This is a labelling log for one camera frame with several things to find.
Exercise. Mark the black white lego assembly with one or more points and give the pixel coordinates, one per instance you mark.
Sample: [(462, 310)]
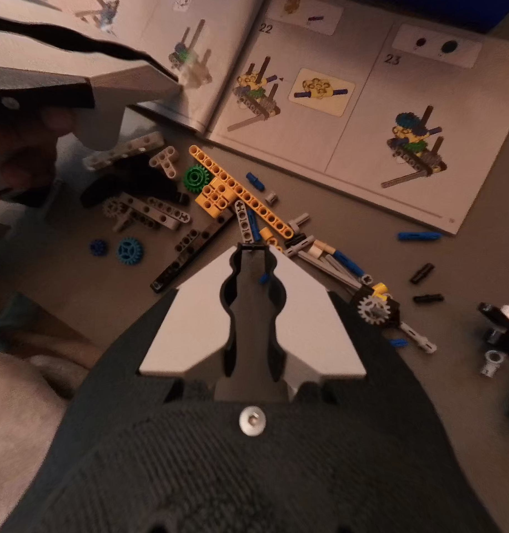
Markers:
[(494, 316)]

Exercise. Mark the black lego pin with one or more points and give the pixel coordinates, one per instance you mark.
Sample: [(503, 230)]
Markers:
[(422, 272), (428, 298)]

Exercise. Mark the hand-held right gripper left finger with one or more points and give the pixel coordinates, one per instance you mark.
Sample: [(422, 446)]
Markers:
[(183, 329)]

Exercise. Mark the pile of lego pieces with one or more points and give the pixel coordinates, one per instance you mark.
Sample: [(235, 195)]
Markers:
[(233, 191)]

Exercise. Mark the lego instruction booklet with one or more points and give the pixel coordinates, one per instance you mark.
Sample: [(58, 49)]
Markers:
[(362, 125)]

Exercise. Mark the person's grey clothing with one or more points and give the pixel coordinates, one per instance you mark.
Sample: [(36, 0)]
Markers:
[(21, 416)]

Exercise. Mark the long blue lego axle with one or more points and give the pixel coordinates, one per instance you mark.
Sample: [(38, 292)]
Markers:
[(419, 236)]

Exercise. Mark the person's left hand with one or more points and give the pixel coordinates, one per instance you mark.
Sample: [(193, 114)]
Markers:
[(21, 158)]

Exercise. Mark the small black lego piece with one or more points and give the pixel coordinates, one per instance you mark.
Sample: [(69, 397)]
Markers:
[(252, 247)]

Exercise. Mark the light blue lego gear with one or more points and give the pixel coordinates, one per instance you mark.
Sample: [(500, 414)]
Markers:
[(131, 250)]

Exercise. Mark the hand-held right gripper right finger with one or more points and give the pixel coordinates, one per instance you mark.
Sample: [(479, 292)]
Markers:
[(317, 329)]

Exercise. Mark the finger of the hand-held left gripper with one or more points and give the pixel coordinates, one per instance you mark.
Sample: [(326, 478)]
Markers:
[(25, 14), (71, 62)]

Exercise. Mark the small dark blue lego gear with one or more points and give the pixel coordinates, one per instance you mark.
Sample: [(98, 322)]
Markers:
[(98, 247)]

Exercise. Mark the grey lego connector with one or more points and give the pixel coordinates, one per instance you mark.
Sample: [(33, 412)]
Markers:
[(492, 361)]

